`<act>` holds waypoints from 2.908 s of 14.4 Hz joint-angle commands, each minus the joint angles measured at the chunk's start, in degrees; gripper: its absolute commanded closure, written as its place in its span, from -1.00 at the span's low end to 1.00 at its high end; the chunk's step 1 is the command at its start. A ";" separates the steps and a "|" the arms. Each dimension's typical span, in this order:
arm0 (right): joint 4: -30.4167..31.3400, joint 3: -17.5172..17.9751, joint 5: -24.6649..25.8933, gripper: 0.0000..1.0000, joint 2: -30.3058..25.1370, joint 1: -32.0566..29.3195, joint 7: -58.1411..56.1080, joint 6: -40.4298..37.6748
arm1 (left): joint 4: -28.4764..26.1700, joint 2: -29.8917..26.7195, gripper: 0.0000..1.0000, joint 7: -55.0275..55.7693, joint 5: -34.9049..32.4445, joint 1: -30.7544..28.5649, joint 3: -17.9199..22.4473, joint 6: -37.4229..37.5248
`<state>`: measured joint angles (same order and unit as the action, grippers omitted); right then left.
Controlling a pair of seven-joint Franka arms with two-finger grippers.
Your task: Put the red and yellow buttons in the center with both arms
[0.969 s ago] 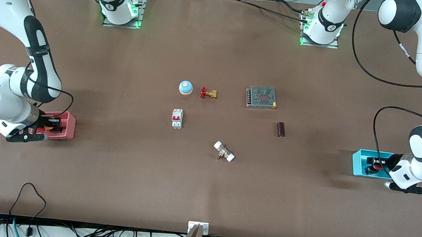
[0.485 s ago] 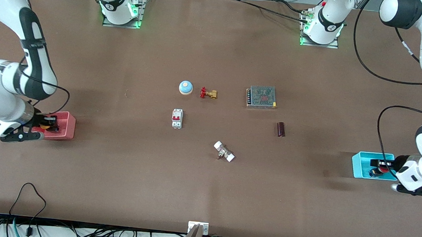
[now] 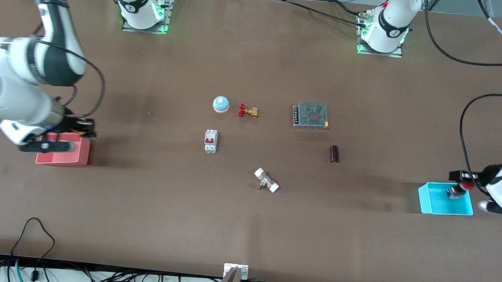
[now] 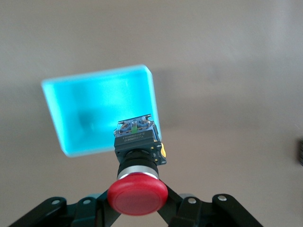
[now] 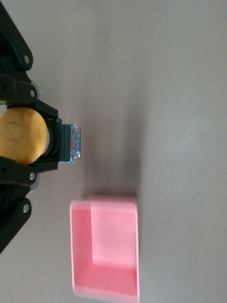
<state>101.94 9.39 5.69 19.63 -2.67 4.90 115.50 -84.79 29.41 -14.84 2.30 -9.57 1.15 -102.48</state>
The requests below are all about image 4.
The cyan plastic bin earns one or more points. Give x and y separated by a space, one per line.
94 106

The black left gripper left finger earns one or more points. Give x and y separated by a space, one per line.
61 212

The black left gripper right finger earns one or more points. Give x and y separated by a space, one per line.
208 212

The red mushroom push button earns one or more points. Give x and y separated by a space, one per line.
137 196

